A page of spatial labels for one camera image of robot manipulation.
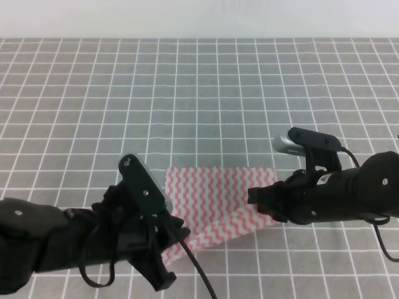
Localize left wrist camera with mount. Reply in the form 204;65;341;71
118;154;173;216

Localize grey checked tablecloth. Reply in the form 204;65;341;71
1;38;398;298

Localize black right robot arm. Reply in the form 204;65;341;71
248;151;398;225

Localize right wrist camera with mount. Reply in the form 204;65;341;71
272;127;342;174

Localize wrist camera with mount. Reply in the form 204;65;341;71
272;127;342;174
118;154;173;216

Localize black left camera cable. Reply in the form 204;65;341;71
174;236;219;299

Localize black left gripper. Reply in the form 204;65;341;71
92;183;191;292

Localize pink wavy striped towel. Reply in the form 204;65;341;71
165;167;277;252

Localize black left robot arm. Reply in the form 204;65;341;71
1;184;190;295

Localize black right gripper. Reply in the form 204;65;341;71
248;169;324;224

